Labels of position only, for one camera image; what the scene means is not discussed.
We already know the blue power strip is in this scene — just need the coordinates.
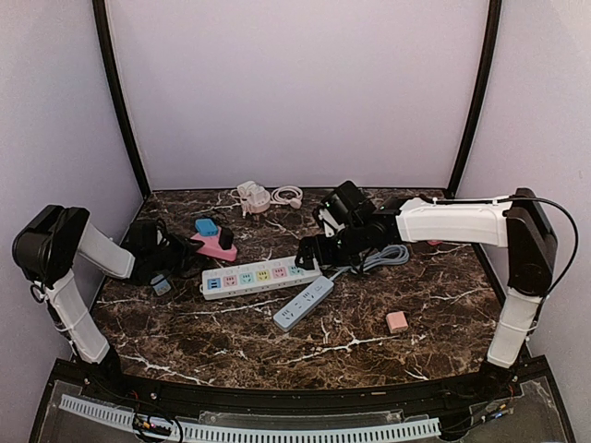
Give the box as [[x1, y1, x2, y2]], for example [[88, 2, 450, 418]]
[[273, 276, 334, 332]]

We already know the black frame post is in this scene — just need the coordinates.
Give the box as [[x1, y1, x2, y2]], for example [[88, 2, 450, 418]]
[[446, 0, 502, 198], [91, 0, 151, 200]]

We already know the grey-blue charger cube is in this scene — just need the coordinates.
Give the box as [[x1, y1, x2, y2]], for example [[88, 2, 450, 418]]
[[151, 274, 172, 296]]

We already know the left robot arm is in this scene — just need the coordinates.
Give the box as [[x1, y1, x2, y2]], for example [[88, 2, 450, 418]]
[[12, 205, 204, 365]]

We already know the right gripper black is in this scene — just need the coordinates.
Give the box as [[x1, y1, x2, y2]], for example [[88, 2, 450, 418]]
[[295, 221, 368, 269]]

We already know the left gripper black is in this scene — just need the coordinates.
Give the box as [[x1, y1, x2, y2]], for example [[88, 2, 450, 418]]
[[147, 232, 204, 278]]

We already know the pink white round socket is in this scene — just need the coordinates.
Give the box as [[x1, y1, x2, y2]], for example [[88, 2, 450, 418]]
[[236, 181, 271, 217]]

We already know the white coiled cable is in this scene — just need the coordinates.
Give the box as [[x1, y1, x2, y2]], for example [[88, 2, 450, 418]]
[[270, 185, 305, 209]]

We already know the black plug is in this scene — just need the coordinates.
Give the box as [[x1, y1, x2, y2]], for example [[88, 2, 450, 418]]
[[218, 227, 235, 250]]

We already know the blue plug on hub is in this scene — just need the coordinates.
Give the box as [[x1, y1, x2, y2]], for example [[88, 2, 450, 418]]
[[195, 218, 219, 237]]

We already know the white multicolour power strip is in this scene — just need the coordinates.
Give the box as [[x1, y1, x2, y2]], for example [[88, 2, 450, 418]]
[[200, 256, 322, 301]]

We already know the blue strip power cord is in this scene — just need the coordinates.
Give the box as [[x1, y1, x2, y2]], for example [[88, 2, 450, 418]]
[[330, 244, 410, 278]]

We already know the salmon pink charger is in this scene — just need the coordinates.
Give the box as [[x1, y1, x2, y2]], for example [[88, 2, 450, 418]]
[[386, 311, 408, 334]]

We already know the left black frame post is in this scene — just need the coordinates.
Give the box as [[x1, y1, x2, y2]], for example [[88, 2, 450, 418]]
[[91, 0, 151, 200]]

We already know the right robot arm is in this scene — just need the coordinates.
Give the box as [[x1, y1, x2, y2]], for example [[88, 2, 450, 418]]
[[295, 181, 564, 401]]

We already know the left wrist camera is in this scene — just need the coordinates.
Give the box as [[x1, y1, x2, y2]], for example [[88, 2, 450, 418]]
[[121, 219, 166, 259]]

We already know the white slotted cable duct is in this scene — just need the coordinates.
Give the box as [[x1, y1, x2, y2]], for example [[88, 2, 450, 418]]
[[58, 394, 440, 443]]

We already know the right black frame post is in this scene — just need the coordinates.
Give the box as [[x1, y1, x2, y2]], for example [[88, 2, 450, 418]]
[[446, 0, 502, 198]]

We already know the pink triangular power hub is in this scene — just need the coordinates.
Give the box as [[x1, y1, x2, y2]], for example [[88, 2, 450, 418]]
[[189, 231, 237, 262]]

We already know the black front rail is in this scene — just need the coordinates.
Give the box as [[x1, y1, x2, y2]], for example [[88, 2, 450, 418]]
[[50, 357, 550, 416]]

